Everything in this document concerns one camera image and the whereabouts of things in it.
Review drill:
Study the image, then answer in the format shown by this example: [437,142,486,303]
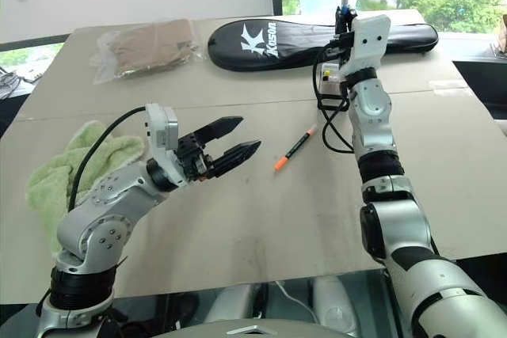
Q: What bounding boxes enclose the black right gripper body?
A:
[326,30,356,60]

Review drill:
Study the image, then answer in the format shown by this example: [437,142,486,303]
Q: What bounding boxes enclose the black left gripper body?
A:
[176,131,217,183]

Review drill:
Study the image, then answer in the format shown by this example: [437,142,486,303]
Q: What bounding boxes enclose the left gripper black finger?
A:
[193,116,245,153]
[206,139,262,180]

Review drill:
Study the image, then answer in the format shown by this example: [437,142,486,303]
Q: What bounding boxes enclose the orange highlighter pen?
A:
[273,123,318,172]

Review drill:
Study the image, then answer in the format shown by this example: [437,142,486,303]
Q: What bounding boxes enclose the cardboard sheet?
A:
[15,8,476,120]
[0,90,507,304]

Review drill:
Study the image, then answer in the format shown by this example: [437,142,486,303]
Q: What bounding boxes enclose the black Kason racket bag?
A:
[208,17,440,73]

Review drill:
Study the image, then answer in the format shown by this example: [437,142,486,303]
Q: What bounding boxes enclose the clear plastic bag brown contents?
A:
[89,17,207,85]

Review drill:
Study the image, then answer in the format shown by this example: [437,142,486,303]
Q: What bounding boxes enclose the clear tape patch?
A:
[429,79,472,97]

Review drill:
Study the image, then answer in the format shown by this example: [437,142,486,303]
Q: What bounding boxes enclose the black side desk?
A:
[451,43,507,121]

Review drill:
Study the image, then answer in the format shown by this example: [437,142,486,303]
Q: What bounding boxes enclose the green towel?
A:
[25,120,146,254]

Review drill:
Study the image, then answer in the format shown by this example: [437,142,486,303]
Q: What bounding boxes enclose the silver robot leg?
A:
[312,274,361,337]
[205,284,262,323]

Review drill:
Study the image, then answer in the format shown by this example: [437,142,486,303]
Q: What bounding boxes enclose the brown cardboard box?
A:
[493,13,507,54]

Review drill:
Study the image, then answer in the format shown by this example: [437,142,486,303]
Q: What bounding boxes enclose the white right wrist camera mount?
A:
[339,14,391,77]

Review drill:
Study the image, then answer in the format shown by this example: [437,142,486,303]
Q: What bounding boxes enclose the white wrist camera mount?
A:
[143,103,190,189]
[339,14,391,77]

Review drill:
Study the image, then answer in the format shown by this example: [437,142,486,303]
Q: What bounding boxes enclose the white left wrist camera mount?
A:
[143,103,190,189]

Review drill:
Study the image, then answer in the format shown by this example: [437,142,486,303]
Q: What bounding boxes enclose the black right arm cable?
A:
[314,43,357,154]

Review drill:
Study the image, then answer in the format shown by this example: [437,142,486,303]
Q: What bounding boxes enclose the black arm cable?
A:
[67,106,148,212]
[314,43,357,154]

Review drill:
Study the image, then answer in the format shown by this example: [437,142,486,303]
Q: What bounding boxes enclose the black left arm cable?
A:
[67,106,148,212]

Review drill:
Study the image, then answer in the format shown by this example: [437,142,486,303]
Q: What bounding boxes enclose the thin white cable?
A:
[275,280,318,321]

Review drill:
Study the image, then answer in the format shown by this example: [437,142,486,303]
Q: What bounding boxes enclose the desk clutter with cables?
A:
[0,63,43,100]

